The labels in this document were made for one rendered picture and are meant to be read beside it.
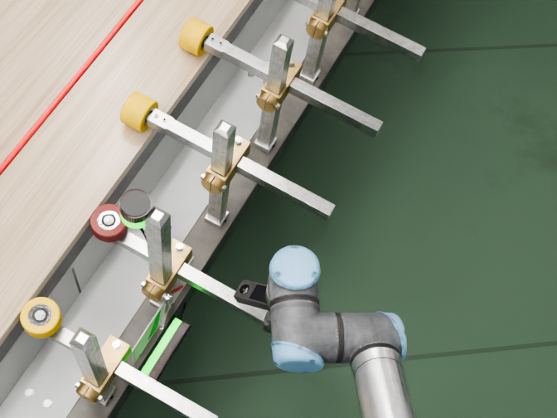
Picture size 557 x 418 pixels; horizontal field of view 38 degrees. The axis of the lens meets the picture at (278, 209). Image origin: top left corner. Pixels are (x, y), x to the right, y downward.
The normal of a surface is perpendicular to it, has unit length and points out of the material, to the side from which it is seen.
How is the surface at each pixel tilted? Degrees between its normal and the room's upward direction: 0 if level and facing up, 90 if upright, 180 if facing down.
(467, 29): 0
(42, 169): 0
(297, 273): 7
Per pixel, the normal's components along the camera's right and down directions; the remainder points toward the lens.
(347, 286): 0.11, -0.43
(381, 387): -0.22, -0.75
